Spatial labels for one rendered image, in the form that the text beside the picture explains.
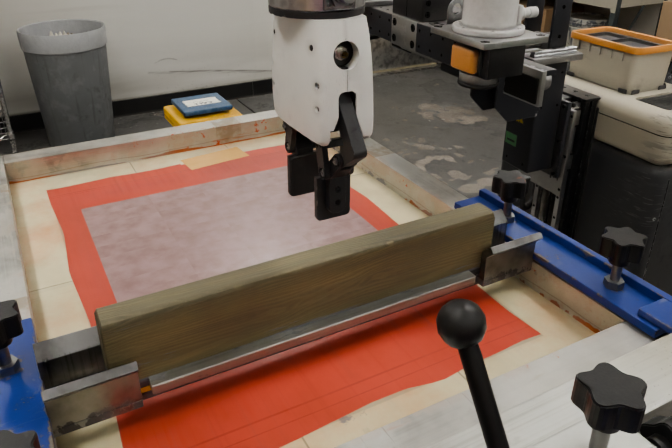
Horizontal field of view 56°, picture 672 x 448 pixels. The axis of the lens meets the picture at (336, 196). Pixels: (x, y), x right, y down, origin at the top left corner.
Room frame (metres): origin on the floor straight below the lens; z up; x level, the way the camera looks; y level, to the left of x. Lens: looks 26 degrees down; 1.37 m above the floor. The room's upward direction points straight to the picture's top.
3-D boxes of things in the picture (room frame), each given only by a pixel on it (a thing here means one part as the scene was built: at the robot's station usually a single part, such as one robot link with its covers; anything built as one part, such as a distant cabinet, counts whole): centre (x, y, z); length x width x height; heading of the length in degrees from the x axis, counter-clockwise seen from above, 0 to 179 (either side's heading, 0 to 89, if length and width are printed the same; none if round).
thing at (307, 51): (0.50, 0.02, 1.24); 0.10 x 0.07 x 0.11; 29
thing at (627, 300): (0.61, -0.25, 0.98); 0.30 x 0.05 x 0.07; 28
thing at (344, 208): (0.47, 0.00, 1.15); 0.03 x 0.03 x 0.07; 29
